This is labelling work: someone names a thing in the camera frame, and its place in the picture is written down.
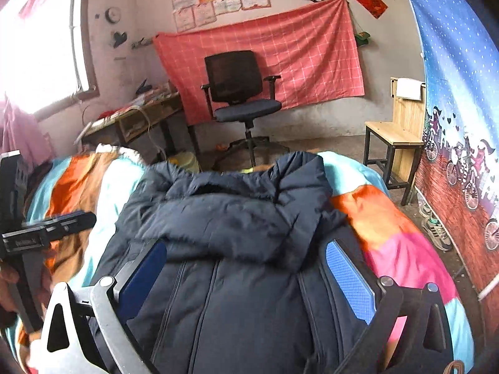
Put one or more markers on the pale yellow container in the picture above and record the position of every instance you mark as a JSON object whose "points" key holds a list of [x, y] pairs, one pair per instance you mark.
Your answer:
{"points": [[183, 162]]}

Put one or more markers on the pink hanging garment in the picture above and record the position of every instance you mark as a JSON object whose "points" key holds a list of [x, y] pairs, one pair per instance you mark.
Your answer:
{"points": [[19, 132]]}

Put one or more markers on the white sheet on chair back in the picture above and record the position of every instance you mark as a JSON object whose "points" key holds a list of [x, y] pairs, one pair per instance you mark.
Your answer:
{"points": [[409, 89]]}

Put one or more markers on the grey sneaker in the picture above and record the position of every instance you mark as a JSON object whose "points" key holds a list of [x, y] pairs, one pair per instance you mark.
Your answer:
{"points": [[438, 235], [427, 211]]}

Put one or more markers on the wooden desk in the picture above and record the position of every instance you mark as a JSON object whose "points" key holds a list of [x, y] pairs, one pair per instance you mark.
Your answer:
{"points": [[156, 106]]}

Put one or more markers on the person's left hand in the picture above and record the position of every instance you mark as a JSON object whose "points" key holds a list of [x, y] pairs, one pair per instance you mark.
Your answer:
{"points": [[7, 286]]}

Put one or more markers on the black heart-shaped wall ornament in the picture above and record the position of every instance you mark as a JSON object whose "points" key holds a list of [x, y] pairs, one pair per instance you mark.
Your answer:
{"points": [[119, 39]]}

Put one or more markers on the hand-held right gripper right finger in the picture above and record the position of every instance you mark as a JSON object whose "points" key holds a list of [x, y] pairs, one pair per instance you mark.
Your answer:
{"points": [[349, 280]]}

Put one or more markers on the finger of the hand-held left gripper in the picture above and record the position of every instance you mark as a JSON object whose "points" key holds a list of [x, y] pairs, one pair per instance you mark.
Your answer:
{"points": [[58, 228]]}

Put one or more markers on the navy padded jacket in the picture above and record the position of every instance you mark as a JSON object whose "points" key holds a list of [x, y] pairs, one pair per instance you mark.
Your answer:
{"points": [[241, 300]]}

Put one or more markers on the window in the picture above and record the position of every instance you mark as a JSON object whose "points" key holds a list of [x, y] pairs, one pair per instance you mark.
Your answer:
{"points": [[39, 54]]}

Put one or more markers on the wooden chair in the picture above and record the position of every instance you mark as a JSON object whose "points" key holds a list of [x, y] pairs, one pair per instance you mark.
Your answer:
{"points": [[393, 130]]}

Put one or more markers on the colourful striped blanket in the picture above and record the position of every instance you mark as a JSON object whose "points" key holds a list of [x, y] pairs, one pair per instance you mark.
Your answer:
{"points": [[393, 249]]}

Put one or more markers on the pink checked wall cloth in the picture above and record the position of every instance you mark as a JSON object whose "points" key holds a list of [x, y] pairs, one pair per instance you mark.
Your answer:
{"points": [[312, 54]]}

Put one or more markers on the red item on desk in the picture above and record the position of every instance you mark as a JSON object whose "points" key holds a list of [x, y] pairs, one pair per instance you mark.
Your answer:
{"points": [[113, 113]]}

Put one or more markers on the round wall clock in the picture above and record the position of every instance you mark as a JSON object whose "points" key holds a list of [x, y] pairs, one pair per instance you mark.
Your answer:
{"points": [[113, 14]]}

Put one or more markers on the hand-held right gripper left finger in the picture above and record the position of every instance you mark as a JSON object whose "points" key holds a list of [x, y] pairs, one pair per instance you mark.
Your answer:
{"points": [[142, 276]]}

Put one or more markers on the blue printed curtain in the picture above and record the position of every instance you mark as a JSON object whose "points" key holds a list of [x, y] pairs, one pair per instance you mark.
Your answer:
{"points": [[456, 46]]}

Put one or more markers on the black item on desk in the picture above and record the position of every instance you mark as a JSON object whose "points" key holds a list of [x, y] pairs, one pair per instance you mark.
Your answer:
{"points": [[143, 87]]}

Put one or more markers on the black office chair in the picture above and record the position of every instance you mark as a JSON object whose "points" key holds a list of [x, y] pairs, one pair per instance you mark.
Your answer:
{"points": [[230, 74]]}

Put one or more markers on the red paper wall decoration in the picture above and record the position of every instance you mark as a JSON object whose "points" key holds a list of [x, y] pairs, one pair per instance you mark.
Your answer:
{"points": [[371, 2]]}

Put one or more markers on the green hanging ornament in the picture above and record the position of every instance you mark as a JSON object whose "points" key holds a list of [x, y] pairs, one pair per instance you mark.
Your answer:
{"points": [[362, 37]]}

